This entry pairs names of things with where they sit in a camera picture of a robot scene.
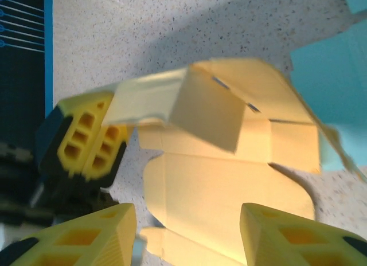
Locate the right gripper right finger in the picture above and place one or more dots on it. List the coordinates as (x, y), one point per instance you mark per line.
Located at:
(286, 243)

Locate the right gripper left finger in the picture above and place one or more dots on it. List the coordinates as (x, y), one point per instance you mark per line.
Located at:
(94, 243)

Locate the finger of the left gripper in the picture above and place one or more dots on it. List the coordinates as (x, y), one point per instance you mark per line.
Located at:
(99, 111)
(91, 168)

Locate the yellow paper box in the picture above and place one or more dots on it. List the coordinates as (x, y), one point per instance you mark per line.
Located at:
(215, 185)

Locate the light blue paper box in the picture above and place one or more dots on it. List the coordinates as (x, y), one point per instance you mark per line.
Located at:
(329, 85)

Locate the blue table edge strip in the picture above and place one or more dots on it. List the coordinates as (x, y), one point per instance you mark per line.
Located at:
(48, 48)

